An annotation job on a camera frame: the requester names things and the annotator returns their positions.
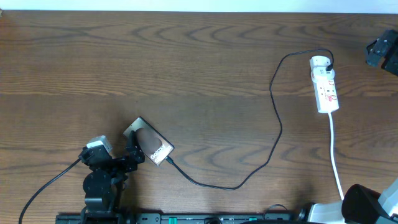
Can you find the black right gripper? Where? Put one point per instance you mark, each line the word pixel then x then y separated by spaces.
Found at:
pixel 385 44

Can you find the white power strip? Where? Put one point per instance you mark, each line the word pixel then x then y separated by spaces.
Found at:
pixel 325 90

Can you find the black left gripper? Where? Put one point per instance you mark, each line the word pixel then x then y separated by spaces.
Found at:
pixel 121 162

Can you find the white USB wall charger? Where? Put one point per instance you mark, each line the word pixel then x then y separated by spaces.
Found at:
pixel 321 65

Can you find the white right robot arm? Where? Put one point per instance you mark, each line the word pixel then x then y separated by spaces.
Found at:
pixel 359 204

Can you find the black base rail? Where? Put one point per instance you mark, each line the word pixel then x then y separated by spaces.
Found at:
pixel 156 218

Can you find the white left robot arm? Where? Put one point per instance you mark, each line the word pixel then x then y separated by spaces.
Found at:
pixel 104 185

